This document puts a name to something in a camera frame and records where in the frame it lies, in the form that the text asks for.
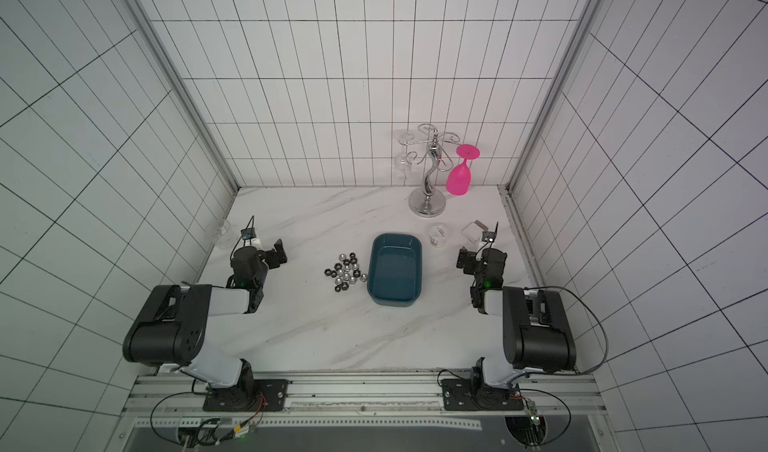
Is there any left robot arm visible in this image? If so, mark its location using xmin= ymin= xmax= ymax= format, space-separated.
xmin=123 ymin=240 xmax=288 ymax=412

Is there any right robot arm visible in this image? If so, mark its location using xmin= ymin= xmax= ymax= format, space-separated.
xmin=456 ymin=247 xmax=577 ymax=407

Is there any small white box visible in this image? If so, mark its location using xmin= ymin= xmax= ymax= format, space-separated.
xmin=461 ymin=220 xmax=490 ymax=246

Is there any teal storage box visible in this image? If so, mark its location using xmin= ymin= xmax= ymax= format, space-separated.
xmin=367 ymin=233 xmax=422 ymax=307

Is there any clear plastic cup with label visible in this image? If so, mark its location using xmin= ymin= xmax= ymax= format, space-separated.
xmin=429 ymin=223 xmax=450 ymax=248

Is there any clear glass tumbler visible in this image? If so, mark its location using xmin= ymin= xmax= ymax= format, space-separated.
xmin=205 ymin=219 xmax=238 ymax=250

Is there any chrome wine glass rack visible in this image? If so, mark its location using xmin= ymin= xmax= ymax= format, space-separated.
xmin=399 ymin=123 xmax=460 ymax=219

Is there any pink wine glass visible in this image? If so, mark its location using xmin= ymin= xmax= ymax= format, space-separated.
xmin=445 ymin=144 xmax=481 ymax=196

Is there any clear hanging wine glass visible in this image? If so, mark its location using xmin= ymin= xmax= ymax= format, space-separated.
xmin=393 ymin=129 xmax=415 ymax=183

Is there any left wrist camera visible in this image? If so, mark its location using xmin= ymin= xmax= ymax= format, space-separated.
xmin=240 ymin=227 xmax=257 ymax=241

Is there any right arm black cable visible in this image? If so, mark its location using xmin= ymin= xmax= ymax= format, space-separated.
xmin=527 ymin=285 xmax=610 ymax=375

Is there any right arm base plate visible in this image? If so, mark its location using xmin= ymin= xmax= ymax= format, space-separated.
xmin=439 ymin=378 xmax=525 ymax=412

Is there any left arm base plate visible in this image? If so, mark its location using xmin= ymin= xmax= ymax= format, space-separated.
xmin=203 ymin=379 xmax=289 ymax=413

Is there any aluminium mounting rail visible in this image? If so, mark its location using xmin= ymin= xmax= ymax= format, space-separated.
xmin=119 ymin=370 xmax=607 ymax=431

